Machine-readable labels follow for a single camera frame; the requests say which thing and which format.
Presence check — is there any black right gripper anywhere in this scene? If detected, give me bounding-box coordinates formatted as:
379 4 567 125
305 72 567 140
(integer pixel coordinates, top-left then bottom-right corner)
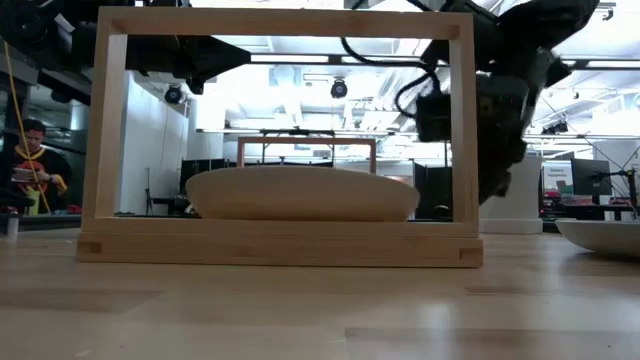
474 73 532 206

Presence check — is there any pale round plate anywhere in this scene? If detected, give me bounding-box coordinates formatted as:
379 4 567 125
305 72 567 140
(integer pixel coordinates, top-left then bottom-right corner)
554 219 640 259

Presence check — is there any pink round plate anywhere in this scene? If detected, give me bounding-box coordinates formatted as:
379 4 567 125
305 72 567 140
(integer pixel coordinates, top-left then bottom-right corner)
185 165 422 223

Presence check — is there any light wooden shelf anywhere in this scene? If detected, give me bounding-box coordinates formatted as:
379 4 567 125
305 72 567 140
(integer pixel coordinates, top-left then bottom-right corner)
75 5 485 269

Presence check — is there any white hexagonal plant pot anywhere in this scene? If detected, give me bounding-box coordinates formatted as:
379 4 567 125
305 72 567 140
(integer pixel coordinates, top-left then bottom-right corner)
478 154 545 236

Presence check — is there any white poster sign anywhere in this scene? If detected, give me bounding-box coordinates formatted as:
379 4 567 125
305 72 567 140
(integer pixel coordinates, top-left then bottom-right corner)
543 159 574 195

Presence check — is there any black computer monitor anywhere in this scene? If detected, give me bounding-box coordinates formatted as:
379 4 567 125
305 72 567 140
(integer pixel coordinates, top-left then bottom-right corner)
570 157 614 197

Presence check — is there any person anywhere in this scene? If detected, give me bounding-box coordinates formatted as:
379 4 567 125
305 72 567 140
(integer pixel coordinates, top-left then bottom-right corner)
0 118 74 216

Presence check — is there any person's tablet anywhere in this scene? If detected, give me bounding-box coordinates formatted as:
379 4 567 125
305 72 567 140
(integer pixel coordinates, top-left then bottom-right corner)
10 167 40 184

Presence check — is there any small white bottle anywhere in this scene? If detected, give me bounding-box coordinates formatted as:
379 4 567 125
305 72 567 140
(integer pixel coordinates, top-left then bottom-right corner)
6 208 21 239

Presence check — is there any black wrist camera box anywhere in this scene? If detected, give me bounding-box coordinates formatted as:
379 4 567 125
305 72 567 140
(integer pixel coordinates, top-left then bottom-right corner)
414 91 452 145

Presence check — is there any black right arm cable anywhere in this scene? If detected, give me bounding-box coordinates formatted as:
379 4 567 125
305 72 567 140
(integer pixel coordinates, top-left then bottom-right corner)
339 35 444 120

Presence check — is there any yellow cable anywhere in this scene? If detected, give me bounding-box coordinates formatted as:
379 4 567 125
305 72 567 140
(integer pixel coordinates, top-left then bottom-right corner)
3 40 51 215

